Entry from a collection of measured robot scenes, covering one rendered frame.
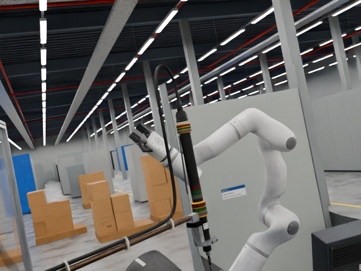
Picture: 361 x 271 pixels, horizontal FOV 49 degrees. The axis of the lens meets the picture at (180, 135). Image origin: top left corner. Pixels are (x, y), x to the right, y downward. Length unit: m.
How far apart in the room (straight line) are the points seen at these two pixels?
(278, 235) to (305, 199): 1.61
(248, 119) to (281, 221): 0.49
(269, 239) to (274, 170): 0.31
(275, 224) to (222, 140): 0.47
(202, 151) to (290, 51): 6.49
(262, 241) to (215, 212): 1.28
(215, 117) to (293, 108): 0.69
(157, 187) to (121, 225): 1.25
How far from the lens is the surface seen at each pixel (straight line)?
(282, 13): 8.21
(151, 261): 1.27
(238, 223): 3.22
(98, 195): 8.65
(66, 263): 0.92
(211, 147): 1.63
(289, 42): 8.09
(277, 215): 1.88
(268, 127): 1.72
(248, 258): 1.92
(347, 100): 11.75
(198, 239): 1.21
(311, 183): 3.48
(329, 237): 1.82
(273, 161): 1.83
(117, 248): 1.00
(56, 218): 10.34
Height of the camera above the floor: 1.75
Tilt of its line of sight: 1 degrees up
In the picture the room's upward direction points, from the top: 11 degrees counter-clockwise
